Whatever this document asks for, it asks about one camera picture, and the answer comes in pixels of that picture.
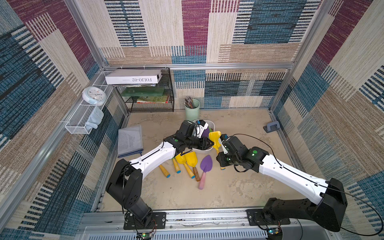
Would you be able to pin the colourful book on shelf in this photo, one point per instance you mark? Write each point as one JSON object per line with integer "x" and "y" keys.
{"x": 153, "y": 100}

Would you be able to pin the yellow shovel wooden handle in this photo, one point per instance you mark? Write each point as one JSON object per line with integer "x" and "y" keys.
{"x": 192, "y": 161}

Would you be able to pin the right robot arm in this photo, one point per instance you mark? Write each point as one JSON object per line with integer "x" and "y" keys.
{"x": 324, "y": 201}

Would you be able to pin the white round clock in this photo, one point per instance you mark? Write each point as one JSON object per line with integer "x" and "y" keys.
{"x": 94, "y": 96}

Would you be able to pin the purple shovel pink handle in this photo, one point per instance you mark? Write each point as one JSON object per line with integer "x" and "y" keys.
{"x": 205, "y": 133}
{"x": 206, "y": 166}

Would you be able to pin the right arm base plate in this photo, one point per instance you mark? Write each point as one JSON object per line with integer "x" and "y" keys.
{"x": 257, "y": 217}

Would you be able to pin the grey hole punch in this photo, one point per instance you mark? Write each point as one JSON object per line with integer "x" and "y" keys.
{"x": 272, "y": 127}

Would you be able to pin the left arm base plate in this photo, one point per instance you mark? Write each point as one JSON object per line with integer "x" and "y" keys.
{"x": 155, "y": 220}

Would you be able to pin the pens in cup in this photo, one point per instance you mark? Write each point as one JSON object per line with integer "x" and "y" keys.
{"x": 189, "y": 102}

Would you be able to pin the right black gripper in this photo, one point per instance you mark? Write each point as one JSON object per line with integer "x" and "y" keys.
{"x": 224, "y": 159}

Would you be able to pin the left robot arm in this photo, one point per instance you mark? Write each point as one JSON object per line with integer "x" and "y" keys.
{"x": 125, "y": 182}

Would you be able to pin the white wire wall basket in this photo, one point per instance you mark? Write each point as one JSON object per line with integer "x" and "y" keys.
{"x": 76, "y": 122}

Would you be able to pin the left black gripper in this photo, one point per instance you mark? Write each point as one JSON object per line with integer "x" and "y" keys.
{"x": 203, "y": 144}

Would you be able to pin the green pen holder cup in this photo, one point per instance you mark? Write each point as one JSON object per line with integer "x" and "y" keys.
{"x": 193, "y": 113}

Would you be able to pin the white plastic storage box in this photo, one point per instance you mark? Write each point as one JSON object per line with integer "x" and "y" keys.
{"x": 212, "y": 126}

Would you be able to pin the light blue cloth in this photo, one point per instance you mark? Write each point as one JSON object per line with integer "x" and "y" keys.
{"x": 94, "y": 119}

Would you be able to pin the white FOLIO-02 box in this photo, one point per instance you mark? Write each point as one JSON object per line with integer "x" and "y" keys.
{"x": 130, "y": 76}

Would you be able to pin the yellow shovel blue tip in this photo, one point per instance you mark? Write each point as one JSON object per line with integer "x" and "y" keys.
{"x": 215, "y": 138}

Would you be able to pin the black wire shelf rack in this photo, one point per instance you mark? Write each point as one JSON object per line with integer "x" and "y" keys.
{"x": 130, "y": 94}

